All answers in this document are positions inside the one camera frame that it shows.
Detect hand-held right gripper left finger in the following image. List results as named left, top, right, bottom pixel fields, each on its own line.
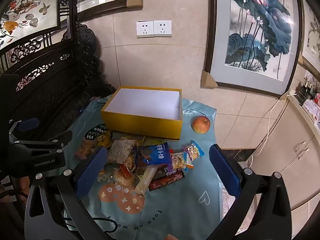
left=24, top=145, right=118, bottom=240

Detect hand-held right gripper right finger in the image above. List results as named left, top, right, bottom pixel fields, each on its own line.
left=205, top=144, right=293, bottom=240

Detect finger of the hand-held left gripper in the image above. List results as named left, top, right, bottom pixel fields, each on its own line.
left=14, top=130, right=73, bottom=148
left=9, top=117, right=40, bottom=141

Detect blue snack packet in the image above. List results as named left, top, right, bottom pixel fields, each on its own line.
left=136, top=142, right=173, bottom=167

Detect yellow cardboard box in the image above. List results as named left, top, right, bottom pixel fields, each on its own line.
left=100, top=86, right=183, bottom=142

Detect person's left hand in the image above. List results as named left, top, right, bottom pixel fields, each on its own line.
left=15, top=176, right=32, bottom=198

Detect orange chip packet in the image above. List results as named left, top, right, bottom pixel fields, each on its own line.
left=74, top=139, right=97, bottom=160

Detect yellow snack packet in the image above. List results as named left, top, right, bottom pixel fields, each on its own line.
left=97, top=131, right=113, bottom=148

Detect clear nut packet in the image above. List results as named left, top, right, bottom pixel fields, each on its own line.
left=107, top=139, right=137, bottom=164

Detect purple cartoon snack packet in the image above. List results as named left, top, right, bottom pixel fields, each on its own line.
left=182, top=140, right=205, bottom=160

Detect white cartoon snack packet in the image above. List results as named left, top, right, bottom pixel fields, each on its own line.
left=170, top=150, right=194, bottom=170

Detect red apple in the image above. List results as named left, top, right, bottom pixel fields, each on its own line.
left=192, top=115, right=211, bottom=133

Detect red-brown snack bar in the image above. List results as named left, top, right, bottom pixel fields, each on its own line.
left=149, top=171, right=185, bottom=190

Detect light blue printed cloth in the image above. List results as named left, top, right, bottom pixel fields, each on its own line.
left=64, top=97, right=223, bottom=240

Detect white cabinet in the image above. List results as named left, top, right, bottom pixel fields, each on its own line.
left=246, top=90, right=320, bottom=240

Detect pink and white packets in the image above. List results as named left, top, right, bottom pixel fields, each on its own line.
left=301, top=94, right=320, bottom=124

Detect dark knife block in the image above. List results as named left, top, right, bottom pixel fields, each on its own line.
left=296, top=74, right=320, bottom=103

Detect framed lotus painting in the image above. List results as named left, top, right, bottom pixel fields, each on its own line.
left=201, top=0, right=304, bottom=98

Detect framed branch painting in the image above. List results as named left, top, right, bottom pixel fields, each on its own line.
left=299, top=0, right=320, bottom=78

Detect white power cable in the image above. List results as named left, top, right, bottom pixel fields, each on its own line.
left=246, top=94, right=298, bottom=170

